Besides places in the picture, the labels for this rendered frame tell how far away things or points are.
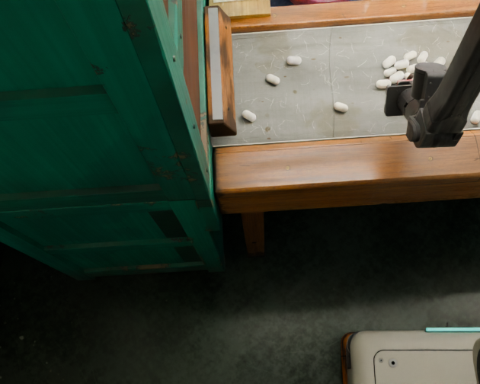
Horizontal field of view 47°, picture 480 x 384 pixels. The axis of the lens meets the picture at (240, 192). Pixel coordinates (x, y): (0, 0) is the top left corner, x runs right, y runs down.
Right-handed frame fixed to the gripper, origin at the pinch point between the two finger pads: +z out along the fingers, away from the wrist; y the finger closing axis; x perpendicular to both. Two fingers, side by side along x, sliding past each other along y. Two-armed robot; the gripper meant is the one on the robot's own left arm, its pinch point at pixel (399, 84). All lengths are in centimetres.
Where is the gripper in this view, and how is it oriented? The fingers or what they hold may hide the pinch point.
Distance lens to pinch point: 128.3
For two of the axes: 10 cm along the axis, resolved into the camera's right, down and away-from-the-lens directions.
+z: -0.1, -5.1, 8.6
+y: -10.0, 0.6, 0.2
